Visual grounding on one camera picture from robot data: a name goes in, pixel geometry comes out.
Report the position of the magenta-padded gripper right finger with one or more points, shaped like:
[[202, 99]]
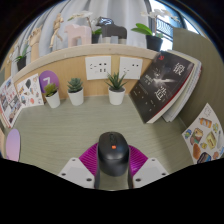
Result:
[[150, 171]]

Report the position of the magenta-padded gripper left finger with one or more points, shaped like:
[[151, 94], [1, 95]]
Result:
[[76, 171]]

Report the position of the black computer mouse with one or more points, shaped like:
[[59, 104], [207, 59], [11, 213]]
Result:
[[113, 156]]

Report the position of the purple mouse pad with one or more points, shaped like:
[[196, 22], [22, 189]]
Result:
[[13, 145]]

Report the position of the food sticker sheet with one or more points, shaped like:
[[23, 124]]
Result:
[[206, 136]]

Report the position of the small succulent in white pot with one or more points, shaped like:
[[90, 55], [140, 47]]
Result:
[[116, 97], [53, 100], [76, 97]]

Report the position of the black-covered book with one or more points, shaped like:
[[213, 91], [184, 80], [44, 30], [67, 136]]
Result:
[[160, 88]]

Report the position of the white sticker sheet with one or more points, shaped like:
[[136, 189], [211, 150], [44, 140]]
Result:
[[30, 90]]

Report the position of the red-spined photo book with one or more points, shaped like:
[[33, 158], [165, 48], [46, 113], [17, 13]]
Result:
[[9, 101]]

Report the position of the purple round number sticker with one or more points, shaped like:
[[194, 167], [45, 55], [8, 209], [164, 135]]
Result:
[[48, 77]]

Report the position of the light wood desk shelf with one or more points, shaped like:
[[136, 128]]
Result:
[[73, 63]]

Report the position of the white orchid in black pot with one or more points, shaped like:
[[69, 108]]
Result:
[[80, 15], [154, 43], [21, 62]]

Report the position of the wooden hand model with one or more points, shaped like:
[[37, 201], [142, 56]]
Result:
[[35, 45]]

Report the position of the pink wooden horse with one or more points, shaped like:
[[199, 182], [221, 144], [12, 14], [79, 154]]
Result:
[[78, 33]]

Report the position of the dark wooden horse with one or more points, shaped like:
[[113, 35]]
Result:
[[113, 31]]

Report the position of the grey curtain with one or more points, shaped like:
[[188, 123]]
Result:
[[126, 11]]

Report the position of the white wall socket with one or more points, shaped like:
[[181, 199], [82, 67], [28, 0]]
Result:
[[98, 67], [131, 67]]

